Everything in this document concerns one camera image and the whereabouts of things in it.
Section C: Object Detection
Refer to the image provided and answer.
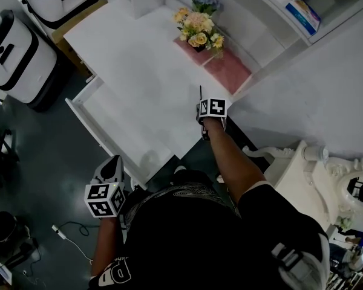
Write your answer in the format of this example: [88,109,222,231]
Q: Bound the person's right forearm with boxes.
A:
[203,116,267,205]

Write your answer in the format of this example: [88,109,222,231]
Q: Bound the white drawer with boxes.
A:
[65,76,184,190]

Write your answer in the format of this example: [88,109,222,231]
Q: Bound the blue and white box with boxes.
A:
[284,0,322,37]

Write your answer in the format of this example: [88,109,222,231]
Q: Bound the person's left forearm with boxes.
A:
[90,216,125,278]

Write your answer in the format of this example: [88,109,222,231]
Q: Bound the yellow flowers in black pot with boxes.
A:
[172,0,226,59]

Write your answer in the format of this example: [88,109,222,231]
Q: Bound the person's black shirt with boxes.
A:
[89,169,331,290]

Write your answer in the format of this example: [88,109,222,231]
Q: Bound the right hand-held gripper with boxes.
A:
[195,97,228,141]

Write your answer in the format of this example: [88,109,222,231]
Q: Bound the small white flower sprig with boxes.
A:
[339,216,355,230]

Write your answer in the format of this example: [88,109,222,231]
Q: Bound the white and black robot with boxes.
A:
[0,9,66,113]
[21,0,101,30]

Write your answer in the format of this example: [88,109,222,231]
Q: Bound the black stool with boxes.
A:
[0,211,42,272]

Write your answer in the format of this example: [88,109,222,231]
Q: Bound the pink cloth mat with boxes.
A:
[172,36,228,68]
[202,53,253,96]

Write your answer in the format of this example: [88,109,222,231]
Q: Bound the white desk with hutch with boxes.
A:
[62,0,363,160]

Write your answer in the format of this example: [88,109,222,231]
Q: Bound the white plug with cable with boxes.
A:
[51,221,93,266]

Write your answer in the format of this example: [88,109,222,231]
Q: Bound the black chair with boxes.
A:
[0,110,21,198]

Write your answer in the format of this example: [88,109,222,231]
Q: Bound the cream vanity table with mirror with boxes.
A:
[241,140,363,239]

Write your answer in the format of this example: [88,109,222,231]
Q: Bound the brown cardboard box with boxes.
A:
[51,0,110,76]

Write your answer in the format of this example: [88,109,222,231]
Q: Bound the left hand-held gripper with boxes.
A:
[84,155,126,219]

